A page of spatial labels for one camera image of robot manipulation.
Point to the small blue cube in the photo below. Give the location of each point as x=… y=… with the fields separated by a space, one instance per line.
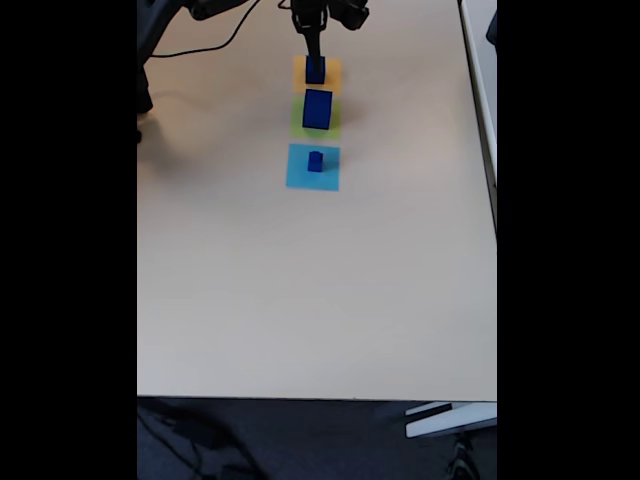
x=315 y=165

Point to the medium blue cube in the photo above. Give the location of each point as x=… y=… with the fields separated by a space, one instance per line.
x=315 y=77

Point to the dark object on desk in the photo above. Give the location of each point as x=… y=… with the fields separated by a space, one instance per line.
x=493 y=27

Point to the light blue paper square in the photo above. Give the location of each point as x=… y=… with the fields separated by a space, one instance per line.
x=300 y=175

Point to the green paper square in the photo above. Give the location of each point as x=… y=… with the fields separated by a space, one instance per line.
x=337 y=130

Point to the white neighbouring desk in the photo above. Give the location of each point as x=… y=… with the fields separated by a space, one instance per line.
x=482 y=75

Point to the large blue cube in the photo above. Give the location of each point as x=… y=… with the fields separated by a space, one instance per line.
x=317 y=110

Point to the orange paper square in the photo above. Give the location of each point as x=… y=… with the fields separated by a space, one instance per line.
x=300 y=82

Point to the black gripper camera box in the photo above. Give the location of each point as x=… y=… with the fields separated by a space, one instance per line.
x=352 y=14

